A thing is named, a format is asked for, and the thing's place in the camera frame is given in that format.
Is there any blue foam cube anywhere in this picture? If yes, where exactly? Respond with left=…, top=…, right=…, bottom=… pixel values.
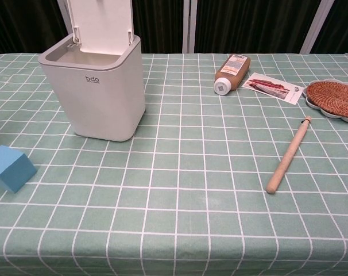
left=0, top=144, right=38, bottom=194

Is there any white open-lid bin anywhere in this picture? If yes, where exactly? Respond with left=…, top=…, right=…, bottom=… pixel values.
left=37, top=0, right=146, bottom=143

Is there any green checked tablecloth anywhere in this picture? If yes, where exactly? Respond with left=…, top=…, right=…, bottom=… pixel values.
left=0, top=52, right=348, bottom=276

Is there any brown bottle with white cap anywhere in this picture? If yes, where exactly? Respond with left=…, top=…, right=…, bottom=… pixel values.
left=213, top=53, right=252, bottom=96

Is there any white snack packet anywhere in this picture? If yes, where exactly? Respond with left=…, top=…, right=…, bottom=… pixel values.
left=242, top=72, right=304, bottom=105

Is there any wooden stick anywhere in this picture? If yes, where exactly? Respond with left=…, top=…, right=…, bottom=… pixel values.
left=265, top=115, right=312, bottom=195

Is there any brown woven coaster plate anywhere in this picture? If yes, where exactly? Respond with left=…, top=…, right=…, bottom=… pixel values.
left=302, top=79, right=348, bottom=124

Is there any round woven rattan coaster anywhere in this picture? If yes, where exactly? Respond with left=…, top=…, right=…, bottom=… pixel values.
left=307, top=81, right=348, bottom=121

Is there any white partition post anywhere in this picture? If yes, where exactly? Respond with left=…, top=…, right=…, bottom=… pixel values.
left=301, top=0, right=327, bottom=55
left=181, top=0, right=197, bottom=54

